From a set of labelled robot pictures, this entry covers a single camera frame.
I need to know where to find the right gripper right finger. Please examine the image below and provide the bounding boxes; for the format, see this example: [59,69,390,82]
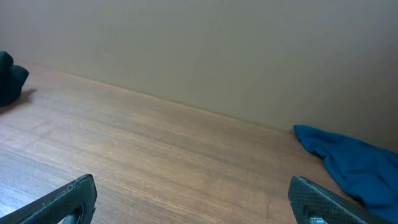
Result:
[288,175,390,224]

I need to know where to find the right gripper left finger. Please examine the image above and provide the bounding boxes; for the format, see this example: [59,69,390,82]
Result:
[1,174,97,224]

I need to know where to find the black t-shirt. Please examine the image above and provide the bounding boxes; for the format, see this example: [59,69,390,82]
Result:
[1,51,29,107]

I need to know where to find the dark blue garment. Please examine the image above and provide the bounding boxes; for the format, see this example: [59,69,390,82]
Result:
[294,125,397,223]

